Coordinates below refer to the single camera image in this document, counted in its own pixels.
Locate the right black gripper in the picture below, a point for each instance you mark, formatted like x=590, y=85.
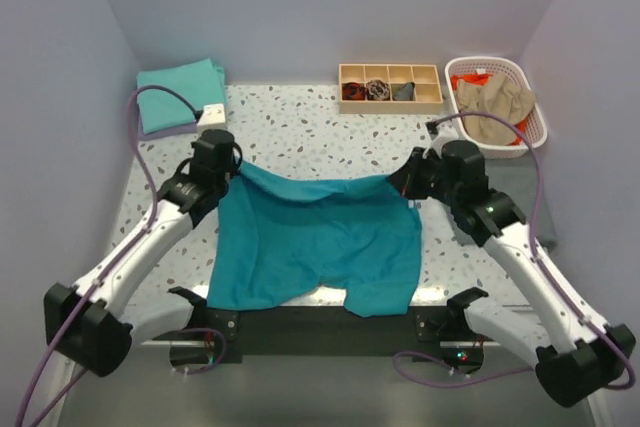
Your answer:
x=404, y=179

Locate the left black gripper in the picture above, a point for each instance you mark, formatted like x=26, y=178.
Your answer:
x=193, y=144

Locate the teal t shirt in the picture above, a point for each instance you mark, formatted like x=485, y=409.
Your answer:
x=280, y=239

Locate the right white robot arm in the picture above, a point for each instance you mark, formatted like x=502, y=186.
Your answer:
x=573, y=350

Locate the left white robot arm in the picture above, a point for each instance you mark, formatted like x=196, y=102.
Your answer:
x=88, y=321

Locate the folded lavender t shirt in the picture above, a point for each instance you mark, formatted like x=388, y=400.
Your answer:
x=169, y=132

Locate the folded mint t shirt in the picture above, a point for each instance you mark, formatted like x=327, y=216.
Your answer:
x=199, y=83

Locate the wooden compartment tray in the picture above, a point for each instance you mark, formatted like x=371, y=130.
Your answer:
x=428, y=97

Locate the grey rolled sock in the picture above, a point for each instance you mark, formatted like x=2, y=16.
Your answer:
x=403, y=92

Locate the brown white rolled sock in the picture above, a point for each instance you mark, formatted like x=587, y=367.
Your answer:
x=378, y=90

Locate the red black rolled sock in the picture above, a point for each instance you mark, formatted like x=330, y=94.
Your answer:
x=354, y=91

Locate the folded grey t shirt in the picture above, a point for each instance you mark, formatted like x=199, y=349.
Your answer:
x=517, y=199

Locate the orange t shirt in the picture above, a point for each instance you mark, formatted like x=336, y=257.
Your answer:
x=470, y=80

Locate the beige t shirt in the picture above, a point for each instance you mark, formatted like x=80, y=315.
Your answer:
x=495, y=107

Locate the white laundry basket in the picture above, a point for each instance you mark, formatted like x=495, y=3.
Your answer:
x=535, y=129

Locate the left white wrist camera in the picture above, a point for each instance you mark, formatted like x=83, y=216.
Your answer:
x=213, y=117

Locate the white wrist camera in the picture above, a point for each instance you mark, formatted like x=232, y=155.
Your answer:
x=440, y=133
x=213, y=117

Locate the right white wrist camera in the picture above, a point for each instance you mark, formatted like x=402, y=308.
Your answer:
x=440, y=133

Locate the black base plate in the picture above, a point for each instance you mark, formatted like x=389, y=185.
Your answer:
x=335, y=332

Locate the aluminium rail frame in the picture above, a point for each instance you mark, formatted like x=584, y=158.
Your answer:
x=313, y=391

